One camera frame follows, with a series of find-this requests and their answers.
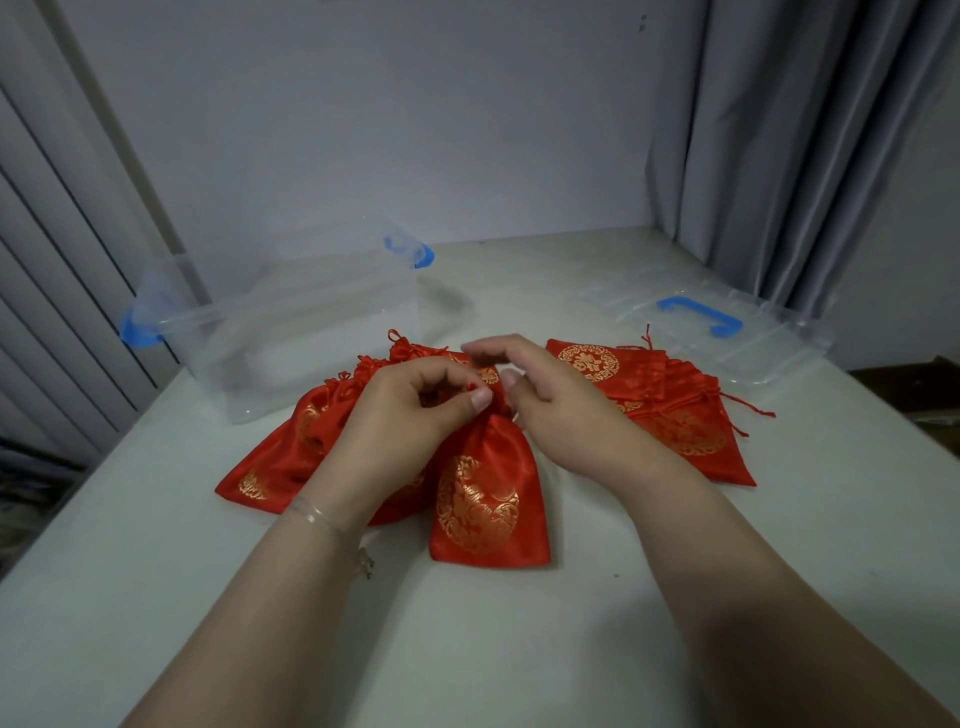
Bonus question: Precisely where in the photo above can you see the person's left hand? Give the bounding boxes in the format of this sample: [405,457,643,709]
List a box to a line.
[302,357,495,528]

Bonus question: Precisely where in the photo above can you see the person's right forearm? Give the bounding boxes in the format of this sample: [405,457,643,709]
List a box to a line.
[611,450,960,728]

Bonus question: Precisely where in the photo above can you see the person's left forearm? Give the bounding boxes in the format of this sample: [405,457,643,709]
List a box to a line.
[120,491,376,728]

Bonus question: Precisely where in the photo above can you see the red gold-print drawstring pouch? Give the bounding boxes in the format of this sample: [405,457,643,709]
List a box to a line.
[544,324,670,410]
[318,328,470,528]
[618,358,778,489]
[214,378,346,519]
[427,390,553,570]

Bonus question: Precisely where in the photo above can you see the white slatted panel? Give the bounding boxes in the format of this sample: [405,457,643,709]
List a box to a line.
[0,0,213,470]

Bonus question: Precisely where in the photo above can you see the dark wooden furniture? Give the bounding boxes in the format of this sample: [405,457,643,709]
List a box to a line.
[849,355,960,460]

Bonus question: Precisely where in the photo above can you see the person's right hand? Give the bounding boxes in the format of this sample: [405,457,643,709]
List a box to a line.
[460,334,670,498]

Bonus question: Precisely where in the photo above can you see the grey curtain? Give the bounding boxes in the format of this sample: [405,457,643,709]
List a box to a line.
[643,0,960,320]

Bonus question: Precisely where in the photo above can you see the thin silver bracelet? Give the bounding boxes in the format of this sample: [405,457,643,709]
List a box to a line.
[285,493,376,580]

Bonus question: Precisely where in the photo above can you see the clear plastic box, blue latches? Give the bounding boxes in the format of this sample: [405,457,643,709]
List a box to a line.
[118,216,438,426]

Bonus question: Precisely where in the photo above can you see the clear lid with blue handle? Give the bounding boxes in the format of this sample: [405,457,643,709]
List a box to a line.
[576,268,835,393]

